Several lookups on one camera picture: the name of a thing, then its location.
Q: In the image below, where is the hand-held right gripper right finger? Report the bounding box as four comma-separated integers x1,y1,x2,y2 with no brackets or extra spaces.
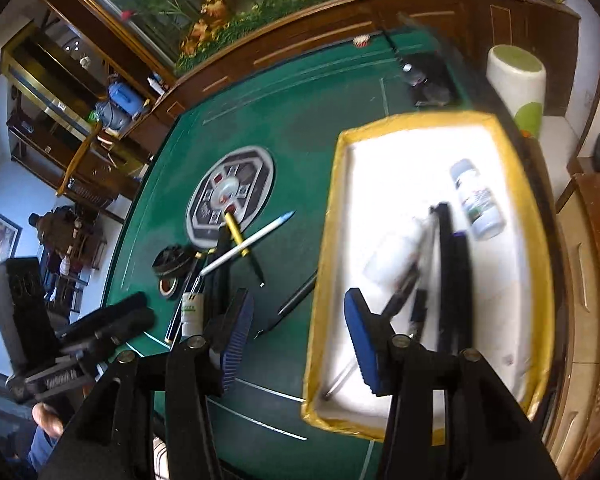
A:
343,287,563,480

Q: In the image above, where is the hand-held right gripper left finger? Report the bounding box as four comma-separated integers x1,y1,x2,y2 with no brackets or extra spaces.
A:
40,287,256,480

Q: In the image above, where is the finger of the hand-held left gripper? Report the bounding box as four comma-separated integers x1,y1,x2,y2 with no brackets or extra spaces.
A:
60,308,157,348
97,291,149,322

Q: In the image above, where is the black tape roll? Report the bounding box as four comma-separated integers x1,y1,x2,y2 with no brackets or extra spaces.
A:
151,243,197,279

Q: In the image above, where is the black pen with silver tip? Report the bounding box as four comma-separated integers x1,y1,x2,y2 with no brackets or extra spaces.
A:
322,265,421,402

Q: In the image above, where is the long black marker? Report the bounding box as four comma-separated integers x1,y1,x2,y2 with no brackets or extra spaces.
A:
202,227,233,333

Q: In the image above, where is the yellow rimmed white tray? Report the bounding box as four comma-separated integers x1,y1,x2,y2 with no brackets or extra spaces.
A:
300,110,556,446

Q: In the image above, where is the person's left hand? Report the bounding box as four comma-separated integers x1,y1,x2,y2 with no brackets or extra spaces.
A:
31,402,65,436

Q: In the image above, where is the small white green label bottle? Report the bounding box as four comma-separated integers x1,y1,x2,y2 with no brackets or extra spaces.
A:
180,292,206,338

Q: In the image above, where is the thin black pen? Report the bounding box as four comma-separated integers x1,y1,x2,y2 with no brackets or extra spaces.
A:
252,270,320,341

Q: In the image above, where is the plain white bottle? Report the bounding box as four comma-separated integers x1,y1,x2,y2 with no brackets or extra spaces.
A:
362,217,428,288

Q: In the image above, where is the white pen with blue cap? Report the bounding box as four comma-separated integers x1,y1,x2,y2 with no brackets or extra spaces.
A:
200,210,297,277

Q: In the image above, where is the wooden chair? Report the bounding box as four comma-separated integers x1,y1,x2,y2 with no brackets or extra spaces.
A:
55,122,103,197

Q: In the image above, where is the round mahjong table control panel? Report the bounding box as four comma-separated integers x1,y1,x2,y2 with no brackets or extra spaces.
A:
185,145,276,248

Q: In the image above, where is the white bottle with grey cap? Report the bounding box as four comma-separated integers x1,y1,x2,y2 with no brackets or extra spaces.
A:
449,159,507,241

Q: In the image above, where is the grey water jug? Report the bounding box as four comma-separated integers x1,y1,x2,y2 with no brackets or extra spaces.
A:
95,100,131,131

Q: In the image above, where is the wooden glass cabinet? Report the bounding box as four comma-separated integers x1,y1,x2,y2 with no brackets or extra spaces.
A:
0,25,151,211

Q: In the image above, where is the artificial flower display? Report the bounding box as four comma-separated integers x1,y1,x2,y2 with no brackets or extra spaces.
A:
70,0,461,76

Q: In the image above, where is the framed wall picture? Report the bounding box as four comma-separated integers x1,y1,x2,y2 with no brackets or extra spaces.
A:
0,206,23,311

